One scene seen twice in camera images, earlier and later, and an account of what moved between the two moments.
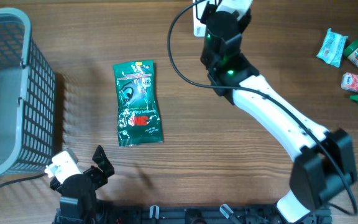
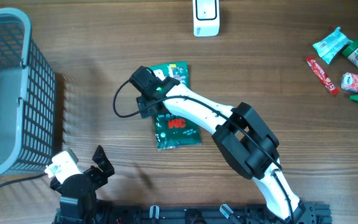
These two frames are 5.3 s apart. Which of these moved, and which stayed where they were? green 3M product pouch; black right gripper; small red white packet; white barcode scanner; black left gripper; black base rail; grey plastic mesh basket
Moved: black right gripper; green 3M product pouch
Stayed: white barcode scanner; black base rail; black left gripper; grey plastic mesh basket; small red white packet
